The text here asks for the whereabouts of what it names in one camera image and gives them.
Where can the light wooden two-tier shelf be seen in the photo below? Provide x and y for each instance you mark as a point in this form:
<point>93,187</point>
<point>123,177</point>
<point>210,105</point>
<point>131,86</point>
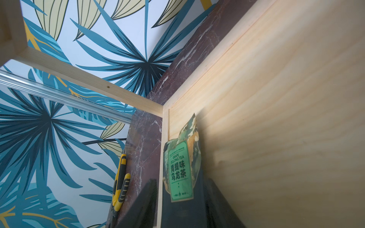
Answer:
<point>280,104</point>

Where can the yellow black pliers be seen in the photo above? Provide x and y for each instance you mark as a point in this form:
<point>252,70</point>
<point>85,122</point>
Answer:
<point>116,209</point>

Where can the yellow utility knife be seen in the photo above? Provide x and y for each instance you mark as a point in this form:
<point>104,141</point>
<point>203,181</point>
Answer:
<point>119,179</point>

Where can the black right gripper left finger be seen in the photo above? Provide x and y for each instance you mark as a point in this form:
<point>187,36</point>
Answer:
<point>142,212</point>

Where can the green tea bag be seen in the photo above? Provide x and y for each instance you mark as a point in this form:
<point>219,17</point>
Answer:
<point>182,163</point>

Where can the left aluminium corner post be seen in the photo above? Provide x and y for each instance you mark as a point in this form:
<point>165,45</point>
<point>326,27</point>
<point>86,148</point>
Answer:
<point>83,108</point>

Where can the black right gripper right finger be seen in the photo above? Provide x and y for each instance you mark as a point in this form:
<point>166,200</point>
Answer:
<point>217,211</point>

